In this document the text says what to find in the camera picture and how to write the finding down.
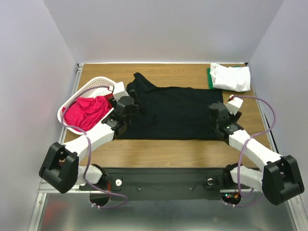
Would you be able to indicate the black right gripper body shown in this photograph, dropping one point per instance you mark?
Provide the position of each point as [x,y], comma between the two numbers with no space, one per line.
[215,111]

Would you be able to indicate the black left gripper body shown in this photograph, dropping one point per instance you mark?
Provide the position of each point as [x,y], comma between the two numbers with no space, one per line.
[134,109]

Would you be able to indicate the black t shirt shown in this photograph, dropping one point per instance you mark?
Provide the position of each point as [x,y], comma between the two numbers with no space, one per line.
[171,113]

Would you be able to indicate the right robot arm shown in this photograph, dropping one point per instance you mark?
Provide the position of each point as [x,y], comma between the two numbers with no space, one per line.
[278,177]

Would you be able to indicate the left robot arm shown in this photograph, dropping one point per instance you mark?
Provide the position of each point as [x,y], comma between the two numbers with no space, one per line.
[61,168]

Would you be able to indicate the dark red t shirt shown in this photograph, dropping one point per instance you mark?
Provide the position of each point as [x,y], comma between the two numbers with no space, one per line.
[110,100]

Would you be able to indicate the white perforated plastic basket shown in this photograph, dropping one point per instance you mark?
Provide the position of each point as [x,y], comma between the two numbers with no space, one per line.
[98,86]

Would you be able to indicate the white folded t shirt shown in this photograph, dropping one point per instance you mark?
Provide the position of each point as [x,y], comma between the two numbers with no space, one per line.
[244,78]

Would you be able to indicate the pink t shirt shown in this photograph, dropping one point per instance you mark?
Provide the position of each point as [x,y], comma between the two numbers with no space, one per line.
[85,113]

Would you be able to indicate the green folded t shirt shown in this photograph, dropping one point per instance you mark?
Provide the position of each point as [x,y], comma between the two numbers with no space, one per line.
[209,79]

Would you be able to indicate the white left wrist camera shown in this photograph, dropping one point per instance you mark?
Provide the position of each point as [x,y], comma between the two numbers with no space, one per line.
[119,91]

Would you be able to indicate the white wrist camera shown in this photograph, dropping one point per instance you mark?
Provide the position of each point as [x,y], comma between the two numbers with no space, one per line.
[233,105]
[119,91]

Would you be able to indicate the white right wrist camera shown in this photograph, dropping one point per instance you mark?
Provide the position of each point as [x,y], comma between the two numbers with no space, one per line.
[233,105]

